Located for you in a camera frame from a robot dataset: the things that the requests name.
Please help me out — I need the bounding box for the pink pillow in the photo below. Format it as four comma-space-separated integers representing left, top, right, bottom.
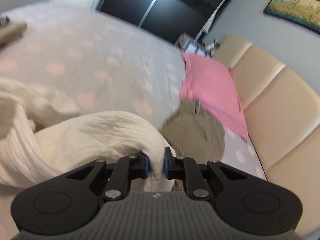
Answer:
180, 53, 248, 140

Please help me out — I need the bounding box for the cream padded headboard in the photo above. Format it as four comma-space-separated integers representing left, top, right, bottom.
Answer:
214, 34, 319, 239

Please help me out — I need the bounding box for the polka dot bed sheet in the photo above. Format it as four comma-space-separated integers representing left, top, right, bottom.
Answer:
0, 3, 267, 240

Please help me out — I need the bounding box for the framed landscape painting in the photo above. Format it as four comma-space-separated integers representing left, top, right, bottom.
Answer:
263, 0, 319, 34

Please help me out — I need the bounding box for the white crinkled cotton garment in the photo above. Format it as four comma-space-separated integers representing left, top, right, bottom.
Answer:
1, 79, 173, 191

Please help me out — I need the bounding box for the cluttered bedside table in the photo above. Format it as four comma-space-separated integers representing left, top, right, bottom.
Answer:
174, 33, 220, 58

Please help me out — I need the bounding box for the tan folded garment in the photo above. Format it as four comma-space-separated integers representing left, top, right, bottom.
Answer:
0, 22, 27, 47

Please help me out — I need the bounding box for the black glossy wardrobe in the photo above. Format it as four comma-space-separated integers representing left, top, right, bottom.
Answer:
97, 0, 227, 43

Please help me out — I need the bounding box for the beige black striped garment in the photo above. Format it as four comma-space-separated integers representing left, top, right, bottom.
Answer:
159, 99, 226, 192

